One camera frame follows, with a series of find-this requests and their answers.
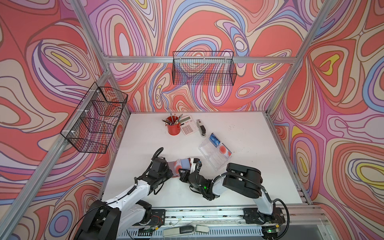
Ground pens in cup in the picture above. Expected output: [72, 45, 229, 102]
[162, 114, 183, 126]

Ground clear plastic card tray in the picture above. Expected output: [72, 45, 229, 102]
[199, 136, 233, 171]

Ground blue credit card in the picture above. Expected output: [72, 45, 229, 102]
[209, 133, 221, 148]

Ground black wire basket left wall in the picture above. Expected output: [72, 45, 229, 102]
[61, 83, 128, 154]

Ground red white credit card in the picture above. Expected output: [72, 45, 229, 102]
[173, 160, 183, 175]

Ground black silver stapler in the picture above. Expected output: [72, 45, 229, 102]
[197, 120, 207, 137]

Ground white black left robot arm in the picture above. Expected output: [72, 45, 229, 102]
[68, 147, 173, 240]

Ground red pen cup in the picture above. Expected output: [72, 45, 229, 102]
[167, 126, 181, 136]

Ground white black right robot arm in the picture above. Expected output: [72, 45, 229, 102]
[178, 160, 291, 226]

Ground red leather card holder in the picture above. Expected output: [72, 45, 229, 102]
[168, 158, 194, 178]

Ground black wire basket wall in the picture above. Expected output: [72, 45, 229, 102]
[61, 83, 128, 154]
[172, 51, 238, 86]

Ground white calculator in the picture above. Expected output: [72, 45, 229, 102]
[179, 116, 199, 136]

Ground black wire basket back wall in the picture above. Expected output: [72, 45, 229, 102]
[172, 51, 238, 86]

